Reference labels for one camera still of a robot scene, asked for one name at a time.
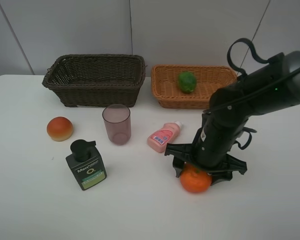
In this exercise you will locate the orange tangerine fruit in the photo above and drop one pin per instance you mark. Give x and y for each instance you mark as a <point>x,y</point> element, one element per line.
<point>194,180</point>

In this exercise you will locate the translucent purple plastic cup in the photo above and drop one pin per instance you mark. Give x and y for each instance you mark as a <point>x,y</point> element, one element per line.
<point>117,121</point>

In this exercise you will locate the light orange wicker basket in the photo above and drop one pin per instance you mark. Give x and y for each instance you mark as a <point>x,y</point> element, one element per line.
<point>177,86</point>

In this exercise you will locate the dark brown wicker basket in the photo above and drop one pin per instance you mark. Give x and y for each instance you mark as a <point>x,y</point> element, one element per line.
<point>96,80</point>

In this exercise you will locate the green lime fruit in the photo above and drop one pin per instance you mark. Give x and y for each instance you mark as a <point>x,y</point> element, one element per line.
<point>187,82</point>

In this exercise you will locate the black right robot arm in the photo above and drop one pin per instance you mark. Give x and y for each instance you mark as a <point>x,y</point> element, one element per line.
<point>274,87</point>

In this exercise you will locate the dark green pump bottle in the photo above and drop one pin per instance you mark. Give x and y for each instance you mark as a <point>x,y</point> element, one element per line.
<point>86,164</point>

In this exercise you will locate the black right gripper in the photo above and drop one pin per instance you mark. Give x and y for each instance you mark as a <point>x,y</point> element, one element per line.
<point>209,148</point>

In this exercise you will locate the round orange bread bun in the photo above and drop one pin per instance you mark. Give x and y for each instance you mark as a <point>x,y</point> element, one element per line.
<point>60,129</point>

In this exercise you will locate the pink bottle white cap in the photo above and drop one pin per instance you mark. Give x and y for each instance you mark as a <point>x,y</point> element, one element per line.
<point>167,134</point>

